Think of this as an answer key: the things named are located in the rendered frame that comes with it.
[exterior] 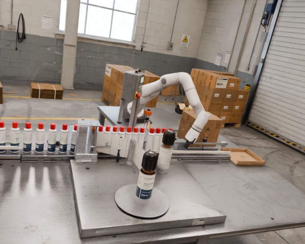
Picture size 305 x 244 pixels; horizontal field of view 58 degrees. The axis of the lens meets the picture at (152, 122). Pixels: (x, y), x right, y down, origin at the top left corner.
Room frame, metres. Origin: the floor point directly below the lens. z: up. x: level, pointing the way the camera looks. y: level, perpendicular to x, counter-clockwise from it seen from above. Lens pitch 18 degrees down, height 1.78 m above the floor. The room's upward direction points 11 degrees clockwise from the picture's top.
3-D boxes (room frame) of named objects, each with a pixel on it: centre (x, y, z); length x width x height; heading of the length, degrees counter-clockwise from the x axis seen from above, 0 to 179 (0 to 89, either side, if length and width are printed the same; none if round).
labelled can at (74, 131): (1.75, 0.50, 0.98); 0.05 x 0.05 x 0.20
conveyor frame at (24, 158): (1.94, 0.05, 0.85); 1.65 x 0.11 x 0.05; 114
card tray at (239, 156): (2.34, -0.86, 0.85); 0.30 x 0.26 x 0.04; 114
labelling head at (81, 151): (1.69, 0.41, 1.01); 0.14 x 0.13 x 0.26; 114
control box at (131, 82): (1.98, 0.19, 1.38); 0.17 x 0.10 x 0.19; 169
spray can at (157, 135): (1.99, -0.05, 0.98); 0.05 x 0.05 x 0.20
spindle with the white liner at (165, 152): (1.72, -0.13, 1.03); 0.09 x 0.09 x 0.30
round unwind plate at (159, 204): (1.32, -0.03, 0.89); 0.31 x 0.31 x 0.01
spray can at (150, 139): (1.97, -0.01, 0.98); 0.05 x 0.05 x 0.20
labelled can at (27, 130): (1.63, 0.78, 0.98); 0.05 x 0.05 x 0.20
